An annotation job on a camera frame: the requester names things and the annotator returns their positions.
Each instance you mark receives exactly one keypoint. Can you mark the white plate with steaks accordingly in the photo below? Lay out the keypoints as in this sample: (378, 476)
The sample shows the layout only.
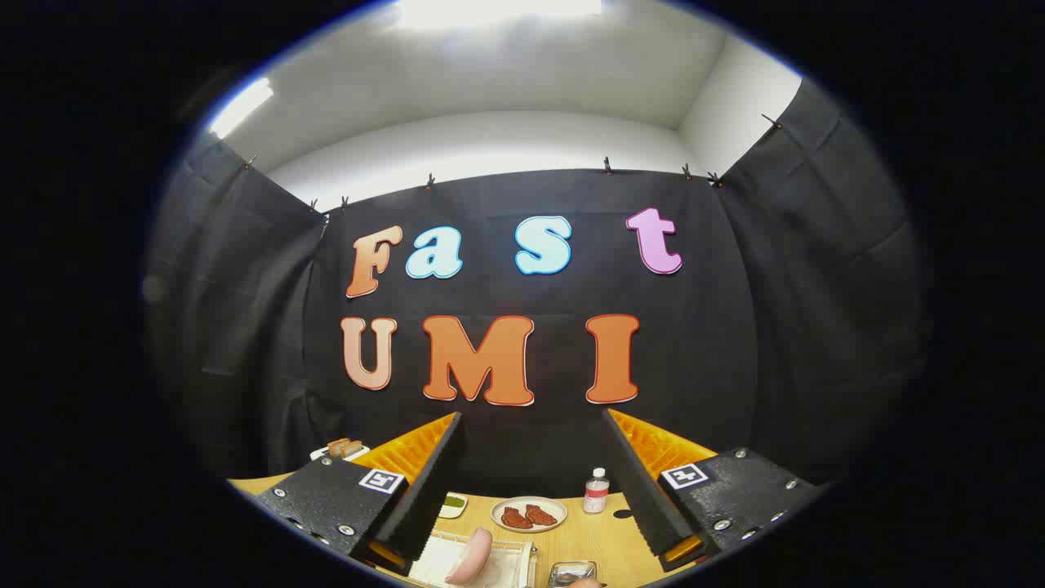
(563, 513)

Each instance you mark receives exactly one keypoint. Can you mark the white divided bean dish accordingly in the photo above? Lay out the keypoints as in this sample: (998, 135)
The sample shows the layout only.
(453, 505)

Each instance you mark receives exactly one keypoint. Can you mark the ceiling light panel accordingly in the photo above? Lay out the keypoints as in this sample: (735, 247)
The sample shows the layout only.
(498, 10)
(241, 108)

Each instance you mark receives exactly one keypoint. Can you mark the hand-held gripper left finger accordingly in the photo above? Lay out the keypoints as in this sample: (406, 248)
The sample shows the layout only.
(343, 502)

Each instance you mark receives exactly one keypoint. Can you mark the clear water bottle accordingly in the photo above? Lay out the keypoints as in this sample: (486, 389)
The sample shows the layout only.
(596, 494)

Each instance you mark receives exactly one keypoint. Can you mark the toast slices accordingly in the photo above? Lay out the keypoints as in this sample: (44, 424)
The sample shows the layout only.
(343, 446)

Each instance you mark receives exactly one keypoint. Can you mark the white toaster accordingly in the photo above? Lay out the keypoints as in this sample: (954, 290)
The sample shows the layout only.
(359, 451)

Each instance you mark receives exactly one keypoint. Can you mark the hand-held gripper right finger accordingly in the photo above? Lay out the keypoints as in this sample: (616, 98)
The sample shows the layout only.
(727, 494)

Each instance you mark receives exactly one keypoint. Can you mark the pink plate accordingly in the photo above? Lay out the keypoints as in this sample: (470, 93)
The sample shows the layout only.
(472, 555)

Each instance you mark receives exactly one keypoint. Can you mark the black backdrop cloth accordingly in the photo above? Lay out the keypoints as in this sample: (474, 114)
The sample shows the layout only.
(718, 327)

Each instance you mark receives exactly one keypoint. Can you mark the brown steak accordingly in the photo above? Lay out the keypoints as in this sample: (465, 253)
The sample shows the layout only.
(516, 518)
(541, 514)

